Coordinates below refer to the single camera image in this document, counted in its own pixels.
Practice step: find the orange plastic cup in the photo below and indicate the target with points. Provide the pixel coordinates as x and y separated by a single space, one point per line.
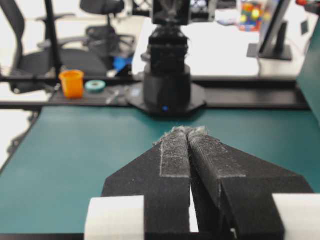
72 82

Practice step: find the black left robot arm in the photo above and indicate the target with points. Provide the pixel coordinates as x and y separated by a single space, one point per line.
167 80

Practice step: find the black rear office chair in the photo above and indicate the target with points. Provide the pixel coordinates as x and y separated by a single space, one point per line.
101 39

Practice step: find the black metal frame rail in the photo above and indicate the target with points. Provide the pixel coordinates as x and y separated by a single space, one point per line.
210 94

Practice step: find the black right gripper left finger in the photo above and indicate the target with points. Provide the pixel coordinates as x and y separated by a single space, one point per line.
147 199

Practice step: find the black office chair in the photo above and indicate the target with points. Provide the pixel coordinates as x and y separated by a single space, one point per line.
52 58
101 39

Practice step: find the teal tape roll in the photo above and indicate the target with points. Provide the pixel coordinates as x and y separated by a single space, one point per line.
95 86

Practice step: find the colourful toy container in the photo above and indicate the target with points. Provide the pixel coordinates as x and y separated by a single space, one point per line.
252 14

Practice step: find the black monitor stand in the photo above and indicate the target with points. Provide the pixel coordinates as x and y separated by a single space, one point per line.
272 33

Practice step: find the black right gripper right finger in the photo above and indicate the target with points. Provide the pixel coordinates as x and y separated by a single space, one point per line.
238 190

